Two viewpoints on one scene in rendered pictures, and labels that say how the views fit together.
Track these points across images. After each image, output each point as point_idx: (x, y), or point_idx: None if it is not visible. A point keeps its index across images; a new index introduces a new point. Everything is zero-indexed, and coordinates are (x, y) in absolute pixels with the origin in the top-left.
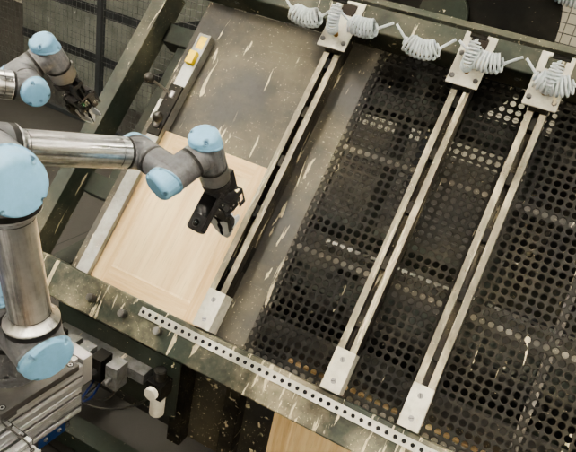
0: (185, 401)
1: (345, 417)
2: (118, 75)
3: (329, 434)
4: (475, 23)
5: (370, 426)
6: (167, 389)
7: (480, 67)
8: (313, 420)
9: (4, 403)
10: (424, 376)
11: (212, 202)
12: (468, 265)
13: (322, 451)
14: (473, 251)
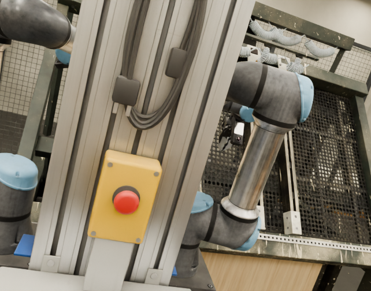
0: None
1: (270, 239)
2: (48, 64)
3: (266, 252)
4: (267, 40)
5: (281, 239)
6: None
7: (269, 60)
8: (256, 247)
9: (206, 283)
10: (293, 206)
11: (242, 126)
12: (287, 151)
13: (220, 276)
14: (286, 145)
